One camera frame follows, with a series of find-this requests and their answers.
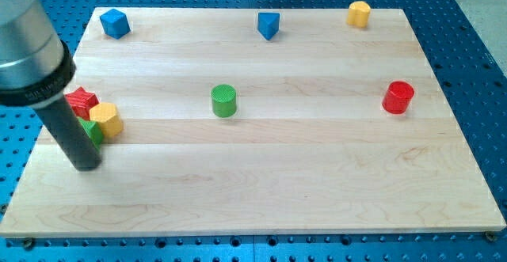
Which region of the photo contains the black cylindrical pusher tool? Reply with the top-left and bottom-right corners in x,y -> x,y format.
33,96 -> 101,171

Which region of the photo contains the red star block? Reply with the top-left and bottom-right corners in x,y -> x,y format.
65,86 -> 99,120

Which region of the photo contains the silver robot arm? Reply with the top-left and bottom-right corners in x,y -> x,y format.
1,0 -> 101,171

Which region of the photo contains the yellow hexagon block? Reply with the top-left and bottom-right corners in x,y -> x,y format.
90,102 -> 124,138

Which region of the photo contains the blue cube block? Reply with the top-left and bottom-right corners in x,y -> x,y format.
100,9 -> 131,40

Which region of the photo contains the green cylinder block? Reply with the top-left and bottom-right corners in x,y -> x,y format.
211,84 -> 237,118

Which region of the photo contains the wooden board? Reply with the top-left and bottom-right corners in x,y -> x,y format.
1,7 -> 505,237

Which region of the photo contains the blue triangle block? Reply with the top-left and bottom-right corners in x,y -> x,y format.
257,12 -> 280,40

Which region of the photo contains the yellow heart block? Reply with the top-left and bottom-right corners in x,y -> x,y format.
346,1 -> 371,28

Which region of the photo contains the red cylinder block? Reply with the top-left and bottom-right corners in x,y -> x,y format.
382,81 -> 415,115

